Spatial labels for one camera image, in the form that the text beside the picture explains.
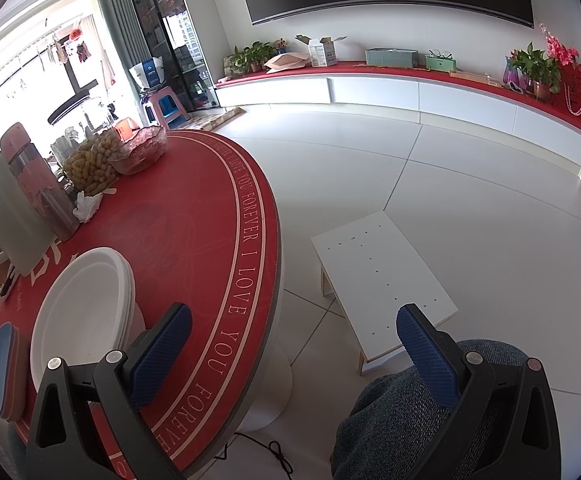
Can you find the leafy plant in pot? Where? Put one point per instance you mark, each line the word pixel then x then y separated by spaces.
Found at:
pixel 537 67

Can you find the light green jug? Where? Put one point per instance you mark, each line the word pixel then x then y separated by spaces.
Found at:
pixel 5 210

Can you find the small white low table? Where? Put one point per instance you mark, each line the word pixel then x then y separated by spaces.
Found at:
pixel 380 280

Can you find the grey curtain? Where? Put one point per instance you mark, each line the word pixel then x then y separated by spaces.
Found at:
pixel 118 45

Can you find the pink plastic stool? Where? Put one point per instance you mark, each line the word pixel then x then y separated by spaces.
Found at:
pixel 170 115
pixel 159 96

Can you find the brown paper envelope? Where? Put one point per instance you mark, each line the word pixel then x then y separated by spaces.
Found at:
pixel 285 61

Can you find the green potted plant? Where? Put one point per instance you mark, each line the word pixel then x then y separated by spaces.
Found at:
pixel 250 56

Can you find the orange box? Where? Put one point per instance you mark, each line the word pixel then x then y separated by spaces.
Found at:
pixel 126 127

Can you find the white table pedestal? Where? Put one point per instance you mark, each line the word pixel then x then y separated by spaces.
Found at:
pixel 270 385

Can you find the white and blue bag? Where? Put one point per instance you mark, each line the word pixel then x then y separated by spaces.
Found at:
pixel 148 72

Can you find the clear glass snack bowl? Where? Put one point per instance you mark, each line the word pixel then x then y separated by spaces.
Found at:
pixel 138 152

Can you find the pink flowers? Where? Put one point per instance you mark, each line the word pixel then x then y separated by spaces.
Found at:
pixel 560 47

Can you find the long green box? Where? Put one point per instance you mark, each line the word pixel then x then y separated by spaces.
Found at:
pixel 390 57

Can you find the patterned floor mat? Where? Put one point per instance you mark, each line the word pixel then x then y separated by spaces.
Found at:
pixel 218 119

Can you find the person's leg in grey trousers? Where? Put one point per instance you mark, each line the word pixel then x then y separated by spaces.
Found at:
pixel 395 410

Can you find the pink and metal bottle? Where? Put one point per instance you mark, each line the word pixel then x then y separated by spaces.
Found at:
pixel 45 195

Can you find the pink rimmed plate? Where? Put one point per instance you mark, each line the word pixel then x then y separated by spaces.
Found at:
pixel 20 385

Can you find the large white bowl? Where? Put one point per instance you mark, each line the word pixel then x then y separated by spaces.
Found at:
pixel 80 310

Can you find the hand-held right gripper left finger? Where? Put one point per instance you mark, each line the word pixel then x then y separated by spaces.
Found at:
pixel 163 350

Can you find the open white carton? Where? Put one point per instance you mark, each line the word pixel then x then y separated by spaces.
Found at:
pixel 323 52

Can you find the small flower pot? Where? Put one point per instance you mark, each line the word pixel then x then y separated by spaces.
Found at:
pixel 282 47

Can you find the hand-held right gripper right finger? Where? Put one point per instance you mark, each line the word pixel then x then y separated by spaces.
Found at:
pixel 428 355

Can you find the bag of peanuts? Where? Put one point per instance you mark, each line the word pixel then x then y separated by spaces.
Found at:
pixel 90 165

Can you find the black glass cabinet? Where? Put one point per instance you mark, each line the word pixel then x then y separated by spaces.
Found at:
pixel 170 20

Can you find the crumpled white tissue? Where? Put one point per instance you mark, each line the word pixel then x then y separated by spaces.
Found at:
pixel 86 207

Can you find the purple vase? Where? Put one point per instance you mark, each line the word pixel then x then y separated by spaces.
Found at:
pixel 512 75

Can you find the light green box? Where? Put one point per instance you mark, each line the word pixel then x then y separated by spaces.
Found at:
pixel 440 62

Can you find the hanging laundry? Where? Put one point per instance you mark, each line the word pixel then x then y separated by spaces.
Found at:
pixel 78 50

